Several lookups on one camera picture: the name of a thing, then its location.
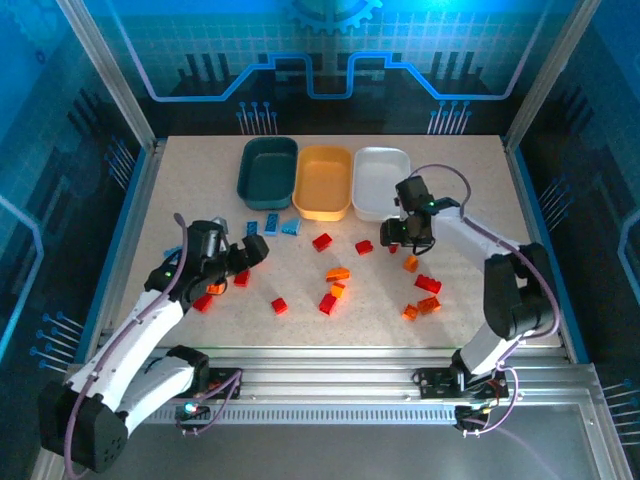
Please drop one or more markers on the blue lego brick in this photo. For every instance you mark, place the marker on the blue lego brick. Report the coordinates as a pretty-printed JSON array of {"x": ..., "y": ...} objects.
[
  {"x": 252, "y": 228},
  {"x": 271, "y": 224},
  {"x": 172, "y": 251}
]

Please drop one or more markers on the light blue sloped lego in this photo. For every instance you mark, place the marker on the light blue sloped lego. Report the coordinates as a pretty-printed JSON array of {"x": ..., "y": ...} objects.
[{"x": 291, "y": 228}]

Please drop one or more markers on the long red lego brick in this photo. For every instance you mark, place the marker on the long red lego brick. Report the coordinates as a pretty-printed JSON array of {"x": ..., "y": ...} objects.
[{"x": 428, "y": 283}]

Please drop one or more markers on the orange half-round lego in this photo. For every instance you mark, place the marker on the orange half-round lego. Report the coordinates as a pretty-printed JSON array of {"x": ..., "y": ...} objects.
[{"x": 338, "y": 274}]

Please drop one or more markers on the long orange lego brick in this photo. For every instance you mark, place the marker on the long orange lego brick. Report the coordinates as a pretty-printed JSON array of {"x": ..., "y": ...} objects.
[{"x": 429, "y": 304}]

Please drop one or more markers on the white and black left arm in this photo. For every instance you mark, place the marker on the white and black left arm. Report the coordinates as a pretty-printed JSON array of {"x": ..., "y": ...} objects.
[{"x": 150, "y": 320}]

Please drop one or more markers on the white plastic container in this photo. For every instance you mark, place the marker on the white plastic container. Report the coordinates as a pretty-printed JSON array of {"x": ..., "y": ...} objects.
[{"x": 375, "y": 180}]

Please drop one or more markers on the dark teal plastic container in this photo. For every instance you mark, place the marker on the dark teal plastic container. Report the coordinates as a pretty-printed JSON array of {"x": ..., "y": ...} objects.
[{"x": 267, "y": 175}]

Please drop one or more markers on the orange plastic container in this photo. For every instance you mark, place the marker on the orange plastic container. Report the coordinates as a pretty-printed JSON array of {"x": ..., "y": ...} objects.
[{"x": 322, "y": 182}]

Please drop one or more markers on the small circuit board with LED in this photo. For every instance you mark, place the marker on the small circuit board with LED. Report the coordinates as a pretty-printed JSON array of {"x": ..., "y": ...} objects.
[
  {"x": 470, "y": 415},
  {"x": 192, "y": 411}
]

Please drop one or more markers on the grey metal base panel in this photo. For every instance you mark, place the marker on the grey metal base panel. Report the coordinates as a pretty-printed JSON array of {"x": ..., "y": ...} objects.
[{"x": 325, "y": 455}]

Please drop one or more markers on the aluminium side rail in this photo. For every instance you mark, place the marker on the aluminium side rail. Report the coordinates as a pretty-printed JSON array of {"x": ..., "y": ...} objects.
[
  {"x": 129, "y": 235},
  {"x": 526, "y": 200}
]

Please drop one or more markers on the wide aluminium base rail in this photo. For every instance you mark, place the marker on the wide aluminium base rail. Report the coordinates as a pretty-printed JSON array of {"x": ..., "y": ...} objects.
[{"x": 325, "y": 375}]

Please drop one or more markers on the aluminium frame post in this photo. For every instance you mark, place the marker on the aluminium frame post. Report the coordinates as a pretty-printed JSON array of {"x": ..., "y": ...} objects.
[
  {"x": 548, "y": 75},
  {"x": 111, "y": 75}
]

